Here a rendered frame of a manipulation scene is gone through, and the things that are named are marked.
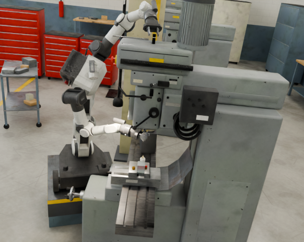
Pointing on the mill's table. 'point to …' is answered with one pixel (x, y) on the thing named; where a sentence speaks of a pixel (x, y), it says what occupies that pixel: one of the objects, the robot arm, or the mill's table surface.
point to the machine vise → (151, 179)
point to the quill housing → (137, 114)
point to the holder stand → (149, 147)
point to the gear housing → (141, 80)
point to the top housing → (153, 55)
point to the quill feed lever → (153, 112)
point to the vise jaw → (133, 170)
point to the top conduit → (157, 65)
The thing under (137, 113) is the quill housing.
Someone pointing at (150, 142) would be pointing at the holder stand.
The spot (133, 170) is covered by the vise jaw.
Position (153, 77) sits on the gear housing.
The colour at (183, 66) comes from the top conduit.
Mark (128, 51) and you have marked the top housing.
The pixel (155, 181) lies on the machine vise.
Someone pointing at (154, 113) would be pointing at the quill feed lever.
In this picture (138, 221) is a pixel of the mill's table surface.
